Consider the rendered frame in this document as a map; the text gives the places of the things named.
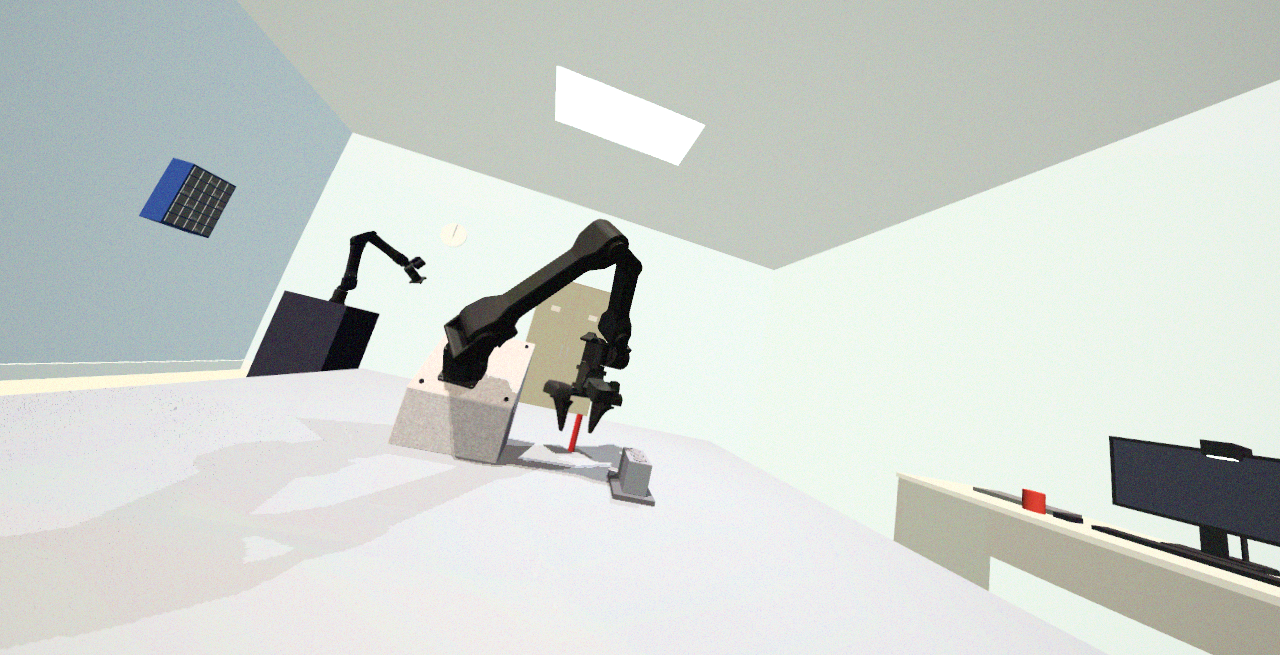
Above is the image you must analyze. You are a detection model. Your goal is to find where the red peg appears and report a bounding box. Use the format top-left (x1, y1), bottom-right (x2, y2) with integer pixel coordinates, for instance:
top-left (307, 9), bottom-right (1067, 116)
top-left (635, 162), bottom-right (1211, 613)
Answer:
top-left (568, 414), bottom-right (582, 452)

